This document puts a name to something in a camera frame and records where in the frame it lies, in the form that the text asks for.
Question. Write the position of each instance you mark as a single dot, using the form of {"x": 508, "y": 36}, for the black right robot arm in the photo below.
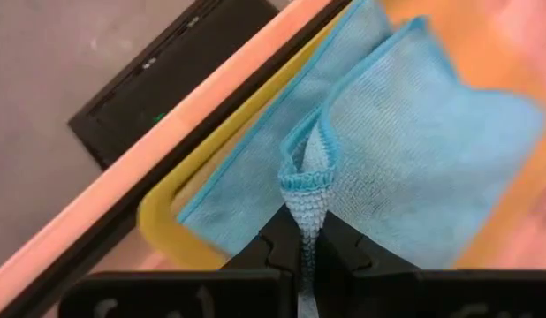
{"x": 167, "y": 66}

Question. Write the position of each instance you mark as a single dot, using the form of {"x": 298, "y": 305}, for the teal microfiber towel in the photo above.
{"x": 410, "y": 154}

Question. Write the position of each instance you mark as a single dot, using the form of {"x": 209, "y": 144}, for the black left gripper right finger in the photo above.
{"x": 343, "y": 252}

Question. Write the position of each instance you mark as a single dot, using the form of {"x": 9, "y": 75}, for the yellow translucent plastic bin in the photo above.
{"x": 167, "y": 238}

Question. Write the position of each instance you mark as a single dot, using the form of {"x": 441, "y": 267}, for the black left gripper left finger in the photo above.
{"x": 277, "y": 247}

